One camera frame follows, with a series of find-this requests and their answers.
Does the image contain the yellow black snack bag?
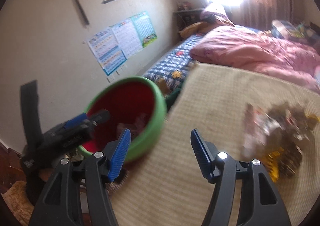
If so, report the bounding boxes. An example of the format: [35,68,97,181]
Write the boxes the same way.
[262,145,303,183]

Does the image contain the red bin with green rim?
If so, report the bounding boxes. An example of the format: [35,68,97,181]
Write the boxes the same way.
[78,76,167,164]

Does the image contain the blue checkered bed sheet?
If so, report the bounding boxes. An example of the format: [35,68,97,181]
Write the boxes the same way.
[143,33,204,91]

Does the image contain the left gripper camera mount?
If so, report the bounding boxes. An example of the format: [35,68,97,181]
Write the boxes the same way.
[20,80,43,151]

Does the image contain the orange pillow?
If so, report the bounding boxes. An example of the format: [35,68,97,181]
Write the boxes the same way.
[180,21,210,39]

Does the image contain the wall chart posters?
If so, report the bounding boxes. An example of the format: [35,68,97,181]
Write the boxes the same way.
[87,11,157,76]

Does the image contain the pink patterned curtain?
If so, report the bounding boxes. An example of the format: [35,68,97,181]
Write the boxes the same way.
[237,0,319,30]

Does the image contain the yellow checkered bed mat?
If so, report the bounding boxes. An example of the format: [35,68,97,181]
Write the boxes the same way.
[111,63,319,225]

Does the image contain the pink quilt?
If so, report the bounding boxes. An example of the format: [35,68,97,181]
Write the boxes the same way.
[189,3,319,93]

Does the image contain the dark wooden nightstand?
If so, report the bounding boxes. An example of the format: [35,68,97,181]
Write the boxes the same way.
[173,8,204,40]

